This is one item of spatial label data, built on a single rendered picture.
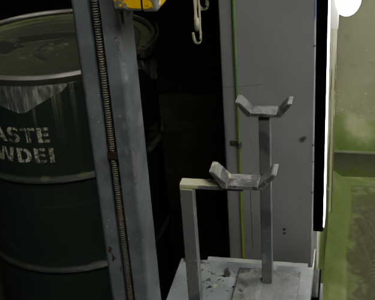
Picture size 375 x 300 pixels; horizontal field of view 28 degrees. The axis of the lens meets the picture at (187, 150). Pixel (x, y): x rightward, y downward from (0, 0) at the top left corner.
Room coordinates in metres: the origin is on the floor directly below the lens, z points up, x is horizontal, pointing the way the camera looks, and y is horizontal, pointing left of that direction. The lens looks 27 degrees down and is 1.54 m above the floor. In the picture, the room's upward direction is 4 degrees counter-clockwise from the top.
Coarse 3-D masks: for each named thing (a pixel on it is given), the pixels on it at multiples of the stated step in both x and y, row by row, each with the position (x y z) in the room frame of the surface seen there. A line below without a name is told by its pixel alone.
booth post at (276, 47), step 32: (224, 0) 1.34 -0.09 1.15; (256, 0) 1.33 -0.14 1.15; (288, 0) 1.31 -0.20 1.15; (224, 32) 1.34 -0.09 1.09; (256, 32) 1.33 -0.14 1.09; (288, 32) 1.31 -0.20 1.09; (224, 64) 1.34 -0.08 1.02; (256, 64) 1.33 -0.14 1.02; (288, 64) 1.31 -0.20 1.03; (224, 96) 1.34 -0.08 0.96; (256, 96) 1.33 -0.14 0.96; (288, 96) 1.31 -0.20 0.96; (224, 128) 1.35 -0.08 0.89; (256, 128) 1.33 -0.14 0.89; (288, 128) 1.31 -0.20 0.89; (256, 160) 1.33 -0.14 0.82; (288, 160) 1.31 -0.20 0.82; (256, 192) 1.33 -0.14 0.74; (288, 192) 1.31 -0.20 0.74; (256, 224) 1.33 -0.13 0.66; (288, 224) 1.31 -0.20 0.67; (256, 256) 1.33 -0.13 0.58; (288, 256) 1.31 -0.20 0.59
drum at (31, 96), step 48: (144, 48) 1.86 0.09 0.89; (0, 96) 1.74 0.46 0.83; (48, 96) 1.72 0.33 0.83; (144, 96) 1.87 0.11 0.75; (0, 144) 1.76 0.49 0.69; (48, 144) 1.72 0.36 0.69; (0, 192) 1.78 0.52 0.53; (48, 192) 1.72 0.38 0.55; (96, 192) 1.74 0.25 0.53; (0, 240) 1.82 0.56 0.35; (48, 240) 1.73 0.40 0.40; (96, 240) 1.73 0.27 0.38; (48, 288) 1.73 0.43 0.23; (96, 288) 1.73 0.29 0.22
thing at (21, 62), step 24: (24, 24) 2.21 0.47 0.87; (48, 24) 2.21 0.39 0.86; (72, 24) 2.19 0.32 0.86; (0, 48) 2.02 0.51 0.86; (24, 48) 2.00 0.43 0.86; (48, 48) 1.96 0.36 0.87; (72, 48) 1.97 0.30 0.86; (0, 72) 1.82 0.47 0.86; (24, 72) 1.81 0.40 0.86; (48, 72) 1.80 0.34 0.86
